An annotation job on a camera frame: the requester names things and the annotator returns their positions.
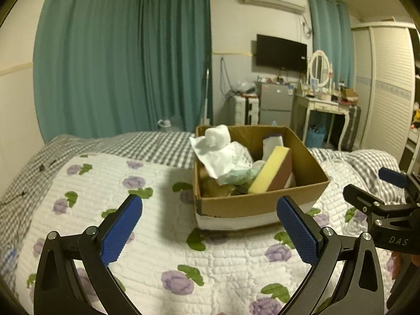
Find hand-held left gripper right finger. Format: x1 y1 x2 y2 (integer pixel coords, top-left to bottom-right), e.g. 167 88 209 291
276 196 384 315

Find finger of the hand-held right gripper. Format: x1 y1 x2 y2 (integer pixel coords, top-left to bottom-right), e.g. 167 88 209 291
378 167 411 187
343 184 388 219

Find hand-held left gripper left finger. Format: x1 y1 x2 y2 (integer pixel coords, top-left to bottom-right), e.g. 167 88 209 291
34 194 143 315

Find cardboard box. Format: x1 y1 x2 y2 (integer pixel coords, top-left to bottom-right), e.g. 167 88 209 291
193 125 329 230

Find yellow sponge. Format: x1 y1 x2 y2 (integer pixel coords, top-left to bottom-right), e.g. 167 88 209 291
248 146 292 194

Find cotton pad packet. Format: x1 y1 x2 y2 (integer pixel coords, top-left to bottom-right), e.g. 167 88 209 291
217 167 260 187

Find white purple sponge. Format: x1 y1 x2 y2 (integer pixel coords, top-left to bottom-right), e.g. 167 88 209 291
262 134 284 158

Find clear plastic bag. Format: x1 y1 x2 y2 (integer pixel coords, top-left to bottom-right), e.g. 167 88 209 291
230 141 254 171

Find white floral quilt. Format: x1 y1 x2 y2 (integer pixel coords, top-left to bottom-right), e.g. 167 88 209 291
15 151 399 315

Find grey checked suitcase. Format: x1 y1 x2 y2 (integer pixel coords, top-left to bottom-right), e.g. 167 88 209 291
341 105 362 150

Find blue plastic basket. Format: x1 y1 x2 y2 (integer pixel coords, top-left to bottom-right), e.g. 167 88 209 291
305 126 327 146

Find white slatted wardrobe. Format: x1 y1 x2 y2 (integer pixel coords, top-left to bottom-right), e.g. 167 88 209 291
351 23 420 168

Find white dressing table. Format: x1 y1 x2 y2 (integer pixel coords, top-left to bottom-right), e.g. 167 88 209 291
292 90 353 151

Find clear water bottle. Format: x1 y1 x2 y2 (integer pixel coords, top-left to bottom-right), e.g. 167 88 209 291
157 118 182 133

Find oval white mirror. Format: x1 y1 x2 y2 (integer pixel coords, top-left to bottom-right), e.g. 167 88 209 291
308 50 333 87

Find white ribbed suitcase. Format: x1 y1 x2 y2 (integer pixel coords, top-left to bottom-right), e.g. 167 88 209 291
230 94 260 126

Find silver fridge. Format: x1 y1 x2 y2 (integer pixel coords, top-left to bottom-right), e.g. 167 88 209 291
259 82 294 127

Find white mop pole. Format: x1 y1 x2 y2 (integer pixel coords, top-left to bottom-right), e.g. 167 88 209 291
205 69 211 125

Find narrow green curtain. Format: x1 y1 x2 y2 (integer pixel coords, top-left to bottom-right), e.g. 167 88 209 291
307 0 356 89

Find wide green curtain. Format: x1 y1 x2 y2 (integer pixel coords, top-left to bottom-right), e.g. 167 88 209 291
33 0 212 141

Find black wall television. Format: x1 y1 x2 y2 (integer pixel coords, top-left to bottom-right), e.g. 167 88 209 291
256 34 308 73

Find hanging wall cables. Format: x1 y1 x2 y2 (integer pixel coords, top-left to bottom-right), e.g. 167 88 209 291
220 57 233 96

